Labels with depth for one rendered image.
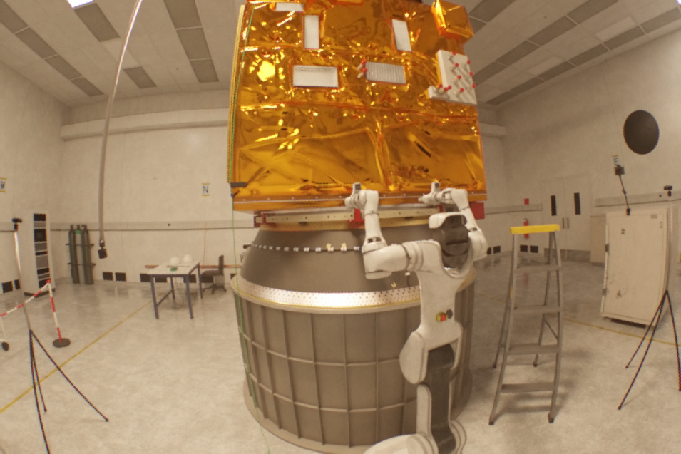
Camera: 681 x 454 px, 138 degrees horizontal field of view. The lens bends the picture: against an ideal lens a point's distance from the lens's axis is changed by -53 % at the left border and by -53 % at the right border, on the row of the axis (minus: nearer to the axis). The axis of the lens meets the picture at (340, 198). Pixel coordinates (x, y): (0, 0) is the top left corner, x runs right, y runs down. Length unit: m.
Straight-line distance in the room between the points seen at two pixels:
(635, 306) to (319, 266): 3.89
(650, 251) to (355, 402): 3.63
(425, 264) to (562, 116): 8.74
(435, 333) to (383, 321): 0.71
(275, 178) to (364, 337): 1.11
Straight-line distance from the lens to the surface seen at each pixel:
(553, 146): 9.52
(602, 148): 8.69
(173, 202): 7.73
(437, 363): 1.14
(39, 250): 7.98
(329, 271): 1.74
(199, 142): 7.79
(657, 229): 4.08
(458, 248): 0.95
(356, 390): 1.94
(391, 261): 0.88
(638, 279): 4.24
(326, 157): 1.82
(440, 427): 1.32
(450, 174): 2.18
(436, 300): 1.01
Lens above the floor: 1.69
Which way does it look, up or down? 4 degrees up
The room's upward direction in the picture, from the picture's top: 3 degrees counter-clockwise
